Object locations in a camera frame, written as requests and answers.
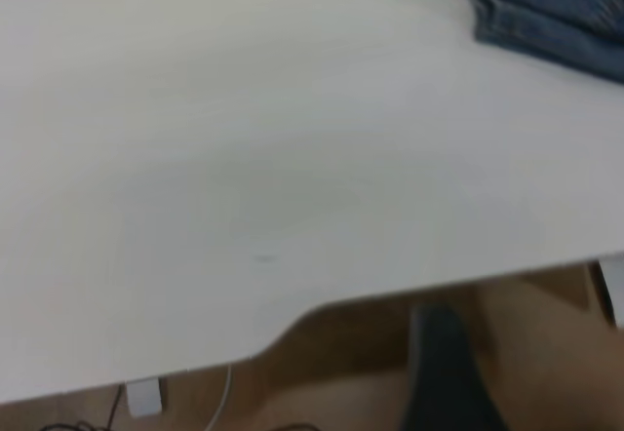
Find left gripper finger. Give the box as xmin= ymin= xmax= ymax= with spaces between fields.
xmin=402 ymin=302 xmax=508 ymax=431

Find blue denim shorts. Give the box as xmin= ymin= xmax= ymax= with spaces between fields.
xmin=467 ymin=0 xmax=624 ymax=84

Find thin black floor cable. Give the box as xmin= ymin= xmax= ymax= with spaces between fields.
xmin=41 ymin=384 xmax=123 ymax=431

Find white cable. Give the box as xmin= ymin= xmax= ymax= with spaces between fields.
xmin=204 ymin=362 xmax=233 ymax=431

